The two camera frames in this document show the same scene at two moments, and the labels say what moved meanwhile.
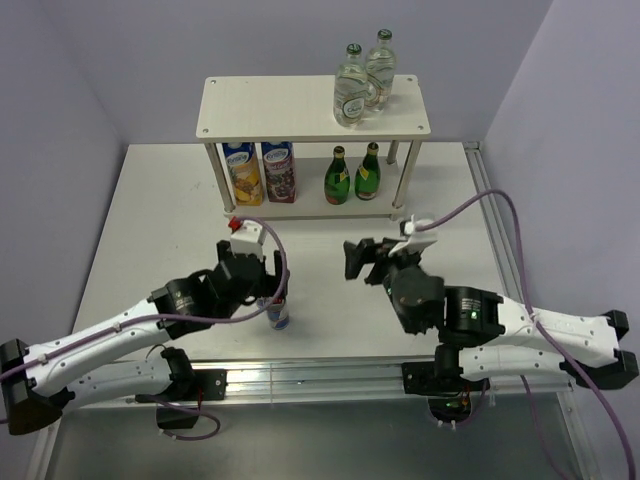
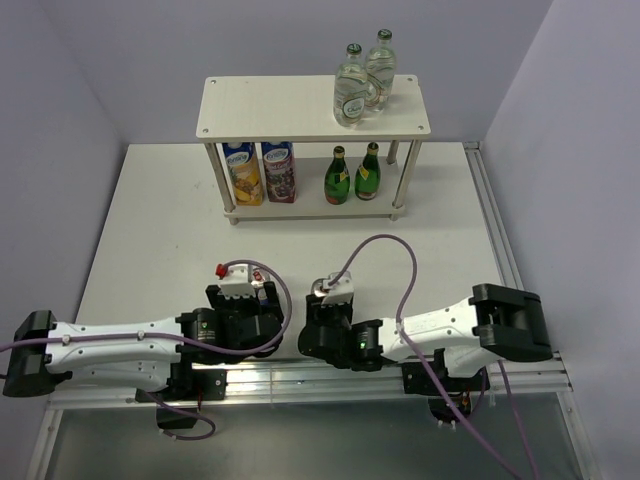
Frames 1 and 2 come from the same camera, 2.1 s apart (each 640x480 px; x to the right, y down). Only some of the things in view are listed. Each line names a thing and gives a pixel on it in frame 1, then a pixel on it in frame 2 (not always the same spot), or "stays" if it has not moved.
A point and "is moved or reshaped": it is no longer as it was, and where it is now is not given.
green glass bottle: (367, 179) stays
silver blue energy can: (277, 310) is moved or reshaped
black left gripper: (269, 284) → (272, 305)
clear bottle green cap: (350, 88) stays
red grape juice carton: (280, 166) stays
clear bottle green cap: (381, 64) stays
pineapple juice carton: (245, 173) stays
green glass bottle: (337, 178) stays
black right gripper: (355, 255) → (314, 307)
